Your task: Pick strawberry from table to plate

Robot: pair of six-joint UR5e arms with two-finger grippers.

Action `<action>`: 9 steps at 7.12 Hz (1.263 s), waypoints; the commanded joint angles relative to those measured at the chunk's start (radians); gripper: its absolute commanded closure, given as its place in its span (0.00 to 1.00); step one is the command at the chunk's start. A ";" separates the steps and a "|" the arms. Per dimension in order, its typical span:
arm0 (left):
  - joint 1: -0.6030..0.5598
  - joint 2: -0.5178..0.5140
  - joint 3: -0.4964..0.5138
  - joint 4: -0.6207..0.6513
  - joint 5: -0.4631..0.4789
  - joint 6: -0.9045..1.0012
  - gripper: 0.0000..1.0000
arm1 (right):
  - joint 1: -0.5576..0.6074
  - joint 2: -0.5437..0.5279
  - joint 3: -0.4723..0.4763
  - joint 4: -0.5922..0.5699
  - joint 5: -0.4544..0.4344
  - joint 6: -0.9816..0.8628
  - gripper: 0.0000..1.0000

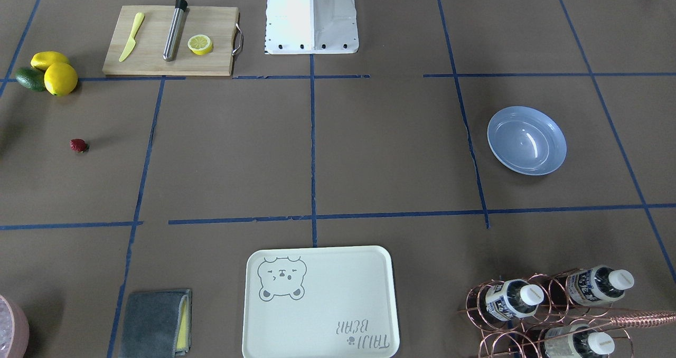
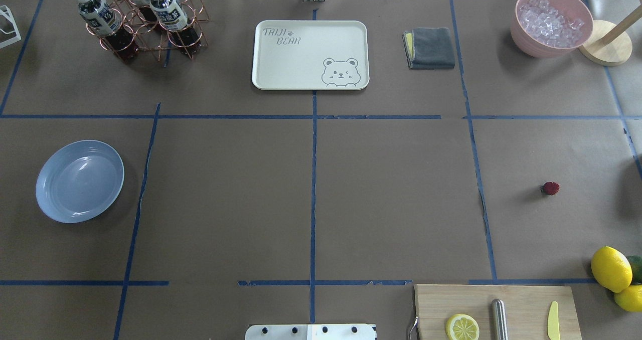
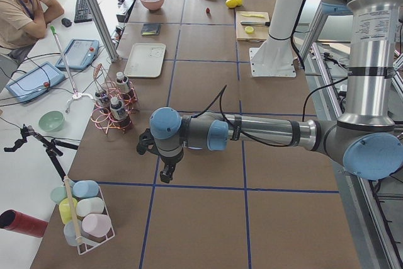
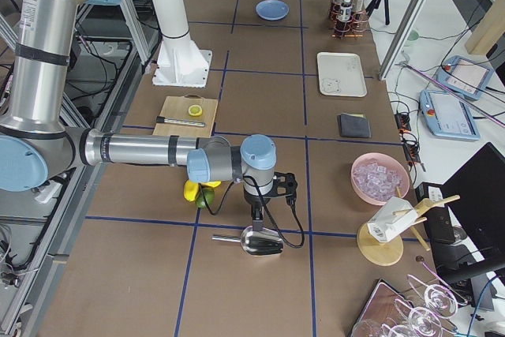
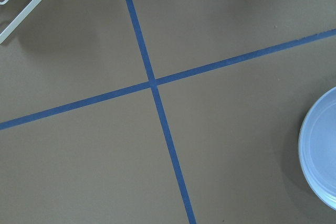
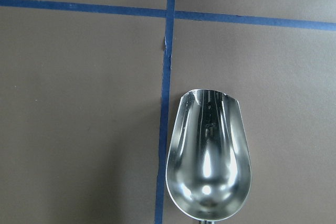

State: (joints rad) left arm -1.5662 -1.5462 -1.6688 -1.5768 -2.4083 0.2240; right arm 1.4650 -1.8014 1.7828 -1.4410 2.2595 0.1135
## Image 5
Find blue plastic plate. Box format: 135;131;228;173
298;88;335;210

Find white wire cup rack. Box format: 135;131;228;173
1;0;42;44

